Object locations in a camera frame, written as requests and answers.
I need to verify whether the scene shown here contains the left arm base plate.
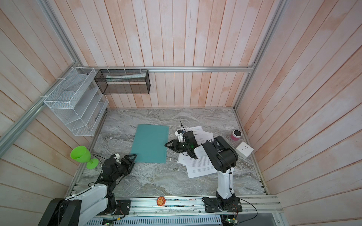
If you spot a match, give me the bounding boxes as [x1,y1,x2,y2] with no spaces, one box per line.
[107,199,131,216]

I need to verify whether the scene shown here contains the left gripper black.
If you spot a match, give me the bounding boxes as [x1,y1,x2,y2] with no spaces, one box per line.
[113,154,137,180]

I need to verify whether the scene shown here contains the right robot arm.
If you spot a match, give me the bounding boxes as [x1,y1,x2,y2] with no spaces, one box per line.
[165,130,242,213]

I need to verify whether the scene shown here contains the aluminium front rail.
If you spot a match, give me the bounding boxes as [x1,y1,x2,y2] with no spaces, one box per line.
[91,195,283,219]

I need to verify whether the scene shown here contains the printed paper sheet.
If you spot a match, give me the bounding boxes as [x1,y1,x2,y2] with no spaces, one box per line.
[178,126,207,166]
[177,128,215,164]
[183,146,217,179]

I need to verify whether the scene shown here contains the white wire mesh shelf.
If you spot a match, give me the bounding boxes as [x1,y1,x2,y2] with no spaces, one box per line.
[44,67,108,137]

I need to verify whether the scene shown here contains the white power socket cube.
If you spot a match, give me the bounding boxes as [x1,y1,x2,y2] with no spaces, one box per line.
[235,141,254,159]

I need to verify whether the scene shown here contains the red round sticker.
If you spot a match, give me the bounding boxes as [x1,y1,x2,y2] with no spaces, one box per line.
[156,196,166,207]

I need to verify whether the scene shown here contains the teal paper folder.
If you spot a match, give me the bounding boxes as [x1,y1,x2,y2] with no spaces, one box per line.
[131,124,169,163]

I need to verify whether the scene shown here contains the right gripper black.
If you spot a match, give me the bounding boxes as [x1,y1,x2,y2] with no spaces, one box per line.
[165,139,191,153]

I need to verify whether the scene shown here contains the pink cylindrical speaker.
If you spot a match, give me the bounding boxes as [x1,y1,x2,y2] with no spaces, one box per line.
[231,130,242,141]

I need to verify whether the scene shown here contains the black mesh wall basket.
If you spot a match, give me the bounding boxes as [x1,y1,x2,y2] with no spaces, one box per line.
[95,69,151,95]

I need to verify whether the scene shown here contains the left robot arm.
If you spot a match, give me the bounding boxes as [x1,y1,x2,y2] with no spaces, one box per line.
[38,154,137,226]

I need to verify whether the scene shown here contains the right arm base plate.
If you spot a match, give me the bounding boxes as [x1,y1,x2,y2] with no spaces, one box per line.
[202,197,243,213]

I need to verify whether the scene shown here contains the green plastic goblet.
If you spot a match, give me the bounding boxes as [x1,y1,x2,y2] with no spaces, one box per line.
[70,146,100,170]

